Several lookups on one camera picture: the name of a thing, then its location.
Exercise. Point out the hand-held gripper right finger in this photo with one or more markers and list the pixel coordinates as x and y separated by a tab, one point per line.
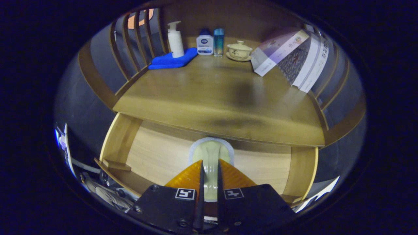
220	205

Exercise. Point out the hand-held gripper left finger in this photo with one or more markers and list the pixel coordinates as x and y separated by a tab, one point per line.
200	202

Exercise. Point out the wooden drawer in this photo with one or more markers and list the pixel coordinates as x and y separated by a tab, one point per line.
156	153

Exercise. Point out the wooden countertop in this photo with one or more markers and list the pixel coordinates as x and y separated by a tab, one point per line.
212	98

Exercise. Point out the wooden cabinet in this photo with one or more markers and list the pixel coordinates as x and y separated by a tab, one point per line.
245	19

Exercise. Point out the white appliance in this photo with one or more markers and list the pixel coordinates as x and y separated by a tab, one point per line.
321	192

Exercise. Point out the blue folded cloth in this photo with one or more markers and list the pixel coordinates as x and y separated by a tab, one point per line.
169	61

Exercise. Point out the beige lidded tea cup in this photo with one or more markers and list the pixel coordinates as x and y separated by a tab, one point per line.
239	51

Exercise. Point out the white bottle with blue cap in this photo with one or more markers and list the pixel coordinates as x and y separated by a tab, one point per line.
204	44

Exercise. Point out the dark patterned book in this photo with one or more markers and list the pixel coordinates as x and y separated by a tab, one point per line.
294	63

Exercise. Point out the white pump bottle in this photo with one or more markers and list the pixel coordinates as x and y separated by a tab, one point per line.
176	42

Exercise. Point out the slim teal bottle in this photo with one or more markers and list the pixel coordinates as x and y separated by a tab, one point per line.
218	40

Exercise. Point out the purple and white book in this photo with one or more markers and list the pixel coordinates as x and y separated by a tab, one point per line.
277	49

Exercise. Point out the white book with black lettering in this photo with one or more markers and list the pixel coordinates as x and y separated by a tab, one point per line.
318	68

